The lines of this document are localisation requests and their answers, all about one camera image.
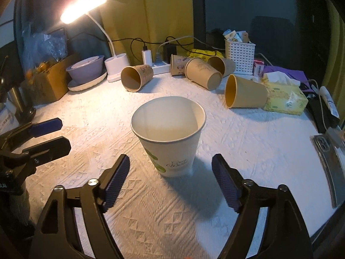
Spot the black pouch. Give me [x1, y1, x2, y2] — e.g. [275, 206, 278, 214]
[306, 90, 340, 134]

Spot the white charger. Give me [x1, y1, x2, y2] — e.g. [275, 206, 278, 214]
[142, 47, 153, 65]

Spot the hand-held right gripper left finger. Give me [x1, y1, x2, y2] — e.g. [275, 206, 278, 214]
[29, 154, 130, 259]

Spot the brown paper cup purple print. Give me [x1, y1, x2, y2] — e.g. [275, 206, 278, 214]
[170, 54, 193, 76]

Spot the cardboard box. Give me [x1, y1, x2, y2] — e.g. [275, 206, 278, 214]
[27, 54, 81, 104]

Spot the white paper cup green print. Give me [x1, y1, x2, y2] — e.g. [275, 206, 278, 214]
[131, 96, 207, 178]

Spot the blue plastic bag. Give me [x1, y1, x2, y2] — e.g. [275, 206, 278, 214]
[23, 28, 68, 71]

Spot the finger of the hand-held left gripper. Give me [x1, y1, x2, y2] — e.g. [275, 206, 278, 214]
[0, 118, 63, 152]
[5, 136, 71, 174]

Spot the white power strip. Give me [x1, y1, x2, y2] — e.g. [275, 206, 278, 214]
[149, 61, 171, 74]

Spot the yellow tissue box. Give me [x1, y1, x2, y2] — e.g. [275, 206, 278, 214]
[263, 71, 309, 116]

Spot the white plastic basket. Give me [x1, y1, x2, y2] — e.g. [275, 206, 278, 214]
[224, 38, 256, 74]

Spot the white desk lamp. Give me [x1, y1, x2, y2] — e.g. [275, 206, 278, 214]
[60, 0, 129, 83]

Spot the brown paper cup leaf print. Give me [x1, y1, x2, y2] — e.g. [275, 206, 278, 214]
[185, 57, 223, 91]

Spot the yellow curtain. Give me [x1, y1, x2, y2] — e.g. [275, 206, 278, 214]
[101, 0, 194, 65]

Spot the phone in clear case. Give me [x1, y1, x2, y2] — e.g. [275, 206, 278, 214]
[313, 134, 345, 209]

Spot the yellow packet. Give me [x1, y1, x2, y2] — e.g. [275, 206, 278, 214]
[187, 49, 224, 61]

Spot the purple bowl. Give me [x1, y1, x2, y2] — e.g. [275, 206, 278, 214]
[66, 55, 105, 85]

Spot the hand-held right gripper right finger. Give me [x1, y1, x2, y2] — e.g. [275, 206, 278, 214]
[212, 154, 314, 259]

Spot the white plate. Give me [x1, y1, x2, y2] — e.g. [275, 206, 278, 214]
[67, 69, 108, 92]

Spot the white tube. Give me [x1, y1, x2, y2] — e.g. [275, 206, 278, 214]
[319, 86, 340, 119]

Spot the black cable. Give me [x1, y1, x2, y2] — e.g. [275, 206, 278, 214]
[112, 37, 147, 52]

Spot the metal flask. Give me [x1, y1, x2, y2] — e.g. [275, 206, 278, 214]
[0, 78, 37, 122]

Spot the dark chair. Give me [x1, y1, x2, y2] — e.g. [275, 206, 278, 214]
[249, 16, 295, 65]

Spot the black charger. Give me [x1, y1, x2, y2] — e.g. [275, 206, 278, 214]
[163, 42, 177, 60]

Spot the white cable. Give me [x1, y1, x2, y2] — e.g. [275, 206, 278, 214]
[307, 79, 328, 130]
[159, 35, 225, 51]

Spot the red and white box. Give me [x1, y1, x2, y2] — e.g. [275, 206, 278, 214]
[253, 61, 266, 77]

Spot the purple cloth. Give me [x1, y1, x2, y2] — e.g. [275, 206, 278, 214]
[263, 65, 310, 87]

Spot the white textured tablecloth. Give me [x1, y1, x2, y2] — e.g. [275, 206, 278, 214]
[24, 70, 337, 259]

